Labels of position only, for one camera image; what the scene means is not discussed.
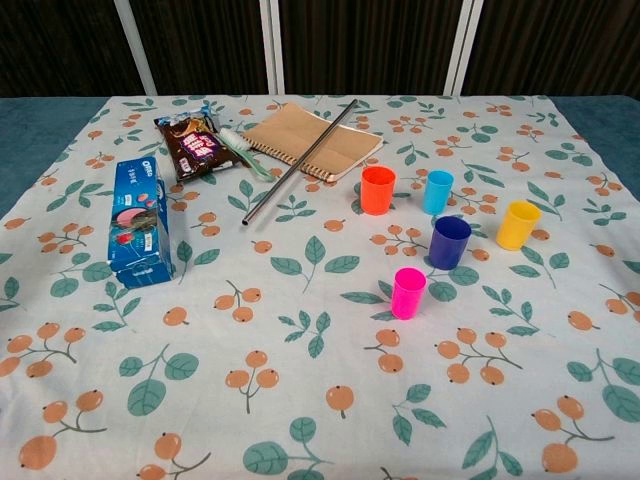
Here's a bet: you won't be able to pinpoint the light blue plastic cup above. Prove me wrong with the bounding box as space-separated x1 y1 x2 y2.
422 169 455 216

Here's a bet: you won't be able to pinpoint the white floral tablecloth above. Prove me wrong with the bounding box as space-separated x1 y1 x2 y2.
0 93 640 480

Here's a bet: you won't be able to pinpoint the dark blue plastic cup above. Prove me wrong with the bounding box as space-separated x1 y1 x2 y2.
428 215 473 270

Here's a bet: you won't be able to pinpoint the brown spiral notebook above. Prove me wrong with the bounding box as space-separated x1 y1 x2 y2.
243 102 385 184

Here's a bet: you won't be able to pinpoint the green brush white bristles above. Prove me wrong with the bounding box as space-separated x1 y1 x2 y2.
218 127 277 182

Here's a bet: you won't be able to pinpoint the metal drinking straw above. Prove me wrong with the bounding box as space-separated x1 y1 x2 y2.
241 98 359 227

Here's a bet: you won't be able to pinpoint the teal table cover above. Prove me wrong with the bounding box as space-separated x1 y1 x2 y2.
0 93 640 221

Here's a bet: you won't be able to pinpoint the yellow plastic cup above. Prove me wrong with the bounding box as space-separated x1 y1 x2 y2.
495 200 543 251

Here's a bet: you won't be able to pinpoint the brown chocolate snack packet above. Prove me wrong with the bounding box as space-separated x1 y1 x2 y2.
152 102 247 184

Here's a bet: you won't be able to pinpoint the white screen frame post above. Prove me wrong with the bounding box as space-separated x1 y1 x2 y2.
443 0 485 96
113 0 157 96
258 0 287 95

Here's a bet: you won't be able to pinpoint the blue Oreo cookie box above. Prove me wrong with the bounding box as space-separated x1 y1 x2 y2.
107 155 177 290

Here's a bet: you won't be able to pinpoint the orange plastic cup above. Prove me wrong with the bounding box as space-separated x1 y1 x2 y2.
360 165 398 217

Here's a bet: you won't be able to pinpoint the pink plastic cup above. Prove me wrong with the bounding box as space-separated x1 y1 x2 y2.
390 266 429 320

